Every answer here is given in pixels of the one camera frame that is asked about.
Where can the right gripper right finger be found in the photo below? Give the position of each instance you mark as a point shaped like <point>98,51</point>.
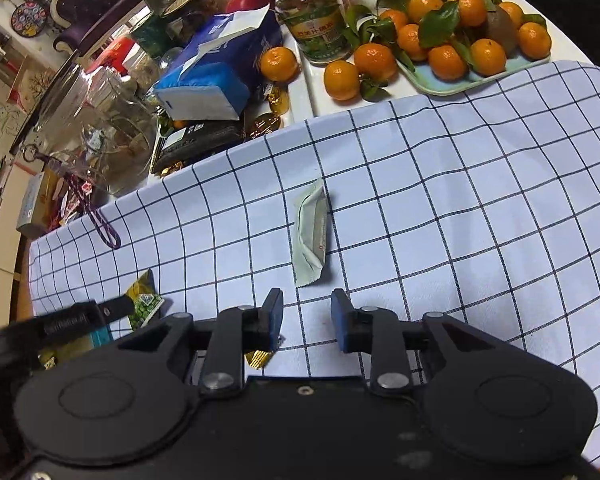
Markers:
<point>378,333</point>

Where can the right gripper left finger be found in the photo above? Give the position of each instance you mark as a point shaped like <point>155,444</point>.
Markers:
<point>233,333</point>

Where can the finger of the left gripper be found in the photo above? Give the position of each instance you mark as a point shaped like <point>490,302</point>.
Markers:
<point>115,309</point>

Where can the green pea snack packet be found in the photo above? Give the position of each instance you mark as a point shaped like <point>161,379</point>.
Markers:
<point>147,301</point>

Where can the gold foil candy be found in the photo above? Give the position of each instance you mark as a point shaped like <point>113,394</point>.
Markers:
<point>258,359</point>

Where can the pale green bar packet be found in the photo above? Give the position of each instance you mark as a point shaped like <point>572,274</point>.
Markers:
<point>309,242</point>

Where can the gold teal metal tin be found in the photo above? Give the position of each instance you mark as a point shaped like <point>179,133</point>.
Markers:
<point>53,356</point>

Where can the pile of red candy wrappers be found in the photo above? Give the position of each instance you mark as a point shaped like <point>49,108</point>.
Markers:
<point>70,200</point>

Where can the grey cardboard box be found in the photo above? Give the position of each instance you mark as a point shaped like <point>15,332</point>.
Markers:
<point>36,209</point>

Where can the large glass jar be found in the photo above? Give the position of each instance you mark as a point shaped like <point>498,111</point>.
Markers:
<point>95,125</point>

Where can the black wallet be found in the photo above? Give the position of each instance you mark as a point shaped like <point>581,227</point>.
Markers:
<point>193,142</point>

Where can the kraft paper tree bag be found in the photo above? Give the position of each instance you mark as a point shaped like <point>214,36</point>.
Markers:
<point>30,83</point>

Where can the blue tissue pack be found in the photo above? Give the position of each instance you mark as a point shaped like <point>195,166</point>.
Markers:
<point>217,72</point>

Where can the loose mandarin orange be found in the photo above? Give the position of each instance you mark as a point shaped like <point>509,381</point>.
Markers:
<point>279,64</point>

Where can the tray of mandarins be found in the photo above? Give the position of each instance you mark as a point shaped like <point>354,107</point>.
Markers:
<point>443,47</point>

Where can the yellow lid pickle jar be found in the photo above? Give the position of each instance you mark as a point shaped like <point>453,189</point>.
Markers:
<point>318,27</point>

